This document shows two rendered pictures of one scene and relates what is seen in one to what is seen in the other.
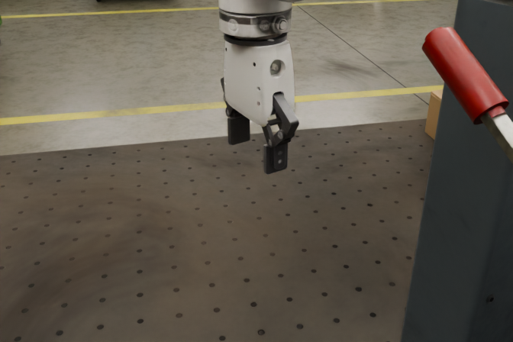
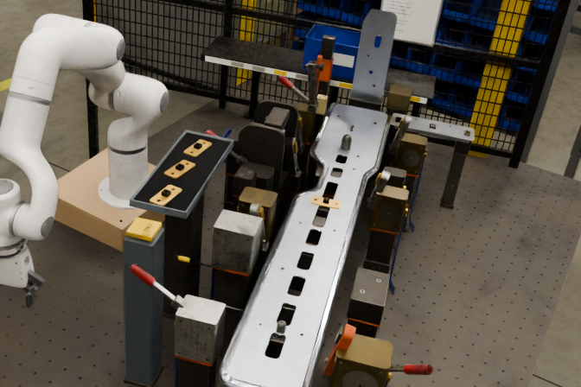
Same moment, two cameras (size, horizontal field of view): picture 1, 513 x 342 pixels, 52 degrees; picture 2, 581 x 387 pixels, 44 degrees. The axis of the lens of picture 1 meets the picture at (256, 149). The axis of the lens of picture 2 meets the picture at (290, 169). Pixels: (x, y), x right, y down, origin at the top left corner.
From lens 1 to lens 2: 1.27 m
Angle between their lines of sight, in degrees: 46
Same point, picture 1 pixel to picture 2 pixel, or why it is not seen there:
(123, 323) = not seen: outside the picture
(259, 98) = (21, 276)
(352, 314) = (84, 350)
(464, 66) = (143, 274)
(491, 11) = (136, 244)
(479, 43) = (134, 252)
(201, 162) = not seen: outside the picture
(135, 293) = not seen: outside the picture
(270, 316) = (47, 373)
